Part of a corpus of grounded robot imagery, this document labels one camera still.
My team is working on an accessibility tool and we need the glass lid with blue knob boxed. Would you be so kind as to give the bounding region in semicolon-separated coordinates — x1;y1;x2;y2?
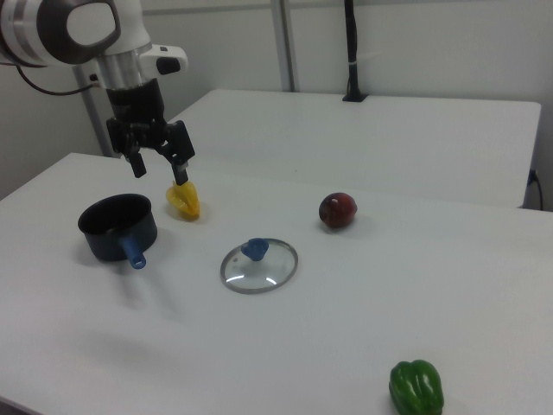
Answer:
219;236;300;296

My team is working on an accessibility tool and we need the grey metal frame post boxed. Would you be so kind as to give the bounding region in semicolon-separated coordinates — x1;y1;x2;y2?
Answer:
271;0;300;93

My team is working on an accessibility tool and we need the dark red apple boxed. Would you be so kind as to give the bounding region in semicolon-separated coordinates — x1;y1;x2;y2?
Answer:
318;192;358;230

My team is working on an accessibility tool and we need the dark pot with blue handle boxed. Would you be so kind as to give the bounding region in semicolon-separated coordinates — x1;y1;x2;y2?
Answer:
77;193;159;271

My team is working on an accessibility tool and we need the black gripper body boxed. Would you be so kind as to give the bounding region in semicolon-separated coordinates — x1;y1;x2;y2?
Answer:
105;80;168;149

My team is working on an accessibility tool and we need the black pole with base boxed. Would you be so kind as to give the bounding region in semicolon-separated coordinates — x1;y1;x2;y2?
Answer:
341;0;369;103

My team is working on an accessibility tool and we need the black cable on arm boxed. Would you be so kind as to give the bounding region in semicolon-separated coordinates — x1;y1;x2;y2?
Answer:
16;64;107;97

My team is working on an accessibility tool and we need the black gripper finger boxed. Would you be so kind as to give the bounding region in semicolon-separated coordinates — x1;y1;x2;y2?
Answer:
105;118;149;180
156;120;196;187

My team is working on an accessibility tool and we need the green bell pepper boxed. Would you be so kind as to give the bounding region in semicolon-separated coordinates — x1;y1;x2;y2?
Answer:
388;360;446;415

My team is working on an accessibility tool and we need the yellow starfruit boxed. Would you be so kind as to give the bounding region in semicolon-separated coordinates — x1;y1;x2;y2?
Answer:
166;181;202;220

